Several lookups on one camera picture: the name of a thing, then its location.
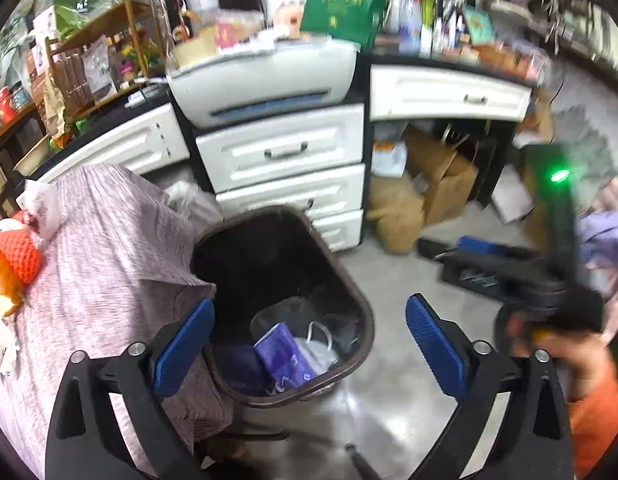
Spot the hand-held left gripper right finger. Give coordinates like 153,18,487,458
405,293,575,480

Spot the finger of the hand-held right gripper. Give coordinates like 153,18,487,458
456,234,540,261
417,238,458,263

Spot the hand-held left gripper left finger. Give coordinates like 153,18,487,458
45,298,216,480

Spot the brown trash bin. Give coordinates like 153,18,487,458
190,206,376,408

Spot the orange-red mesh sleeve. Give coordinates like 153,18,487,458
0,210,44,284

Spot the person's right forearm orange sleeve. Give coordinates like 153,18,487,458
568,374,618,480

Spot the person's right hand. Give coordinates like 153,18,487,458
506,309,616,404

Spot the white flat board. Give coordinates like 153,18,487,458
490,164,536,224

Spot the lilac cloth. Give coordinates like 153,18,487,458
576,209,618,273

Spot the open brown cardboard box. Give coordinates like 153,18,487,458
403,127,479,227

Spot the purple packet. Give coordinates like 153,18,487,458
253,322,318,397

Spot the white bag with orange print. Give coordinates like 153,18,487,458
371,139,408,179

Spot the mauve striped table cloth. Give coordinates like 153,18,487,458
0,162,235,480

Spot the white face mask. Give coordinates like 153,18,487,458
294,320,341,377

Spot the black rod with knob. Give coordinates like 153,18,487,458
344,442,386,480

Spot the clear plastic bag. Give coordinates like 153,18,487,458
165,181,225,227

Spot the wide white curved drawer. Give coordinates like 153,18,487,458
369,65,533,122

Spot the orange packet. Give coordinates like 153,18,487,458
0,240,26,318

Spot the white printed plastic bag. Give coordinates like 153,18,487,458
23,179,60,241

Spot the blue-labelled bottle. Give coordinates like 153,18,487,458
398,0,423,54

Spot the white printer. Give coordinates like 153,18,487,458
166,39,360,130

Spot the red tin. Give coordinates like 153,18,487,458
0,87,18,124

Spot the wooden shelf rack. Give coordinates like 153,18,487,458
43,0,171,122

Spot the white curved drawer without handle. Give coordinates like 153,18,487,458
35,102,191,186

